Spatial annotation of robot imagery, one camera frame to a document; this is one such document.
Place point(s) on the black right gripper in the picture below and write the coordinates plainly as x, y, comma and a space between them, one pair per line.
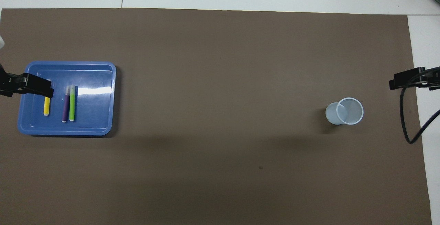
431, 79

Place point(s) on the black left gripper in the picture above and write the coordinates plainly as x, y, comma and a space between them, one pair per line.
10, 84

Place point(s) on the yellow pen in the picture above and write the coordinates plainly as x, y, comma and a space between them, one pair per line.
46, 106

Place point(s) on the purple pen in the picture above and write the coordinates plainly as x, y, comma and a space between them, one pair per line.
65, 108

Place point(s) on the green pen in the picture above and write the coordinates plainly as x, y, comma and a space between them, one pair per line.
72, 106

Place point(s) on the blue plastic tray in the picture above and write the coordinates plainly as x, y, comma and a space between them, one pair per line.
92, 111

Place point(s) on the translucent plastic cup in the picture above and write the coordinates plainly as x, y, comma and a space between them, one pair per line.
349, 111

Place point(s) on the brown table mat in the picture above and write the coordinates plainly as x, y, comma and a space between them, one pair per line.
220, 80

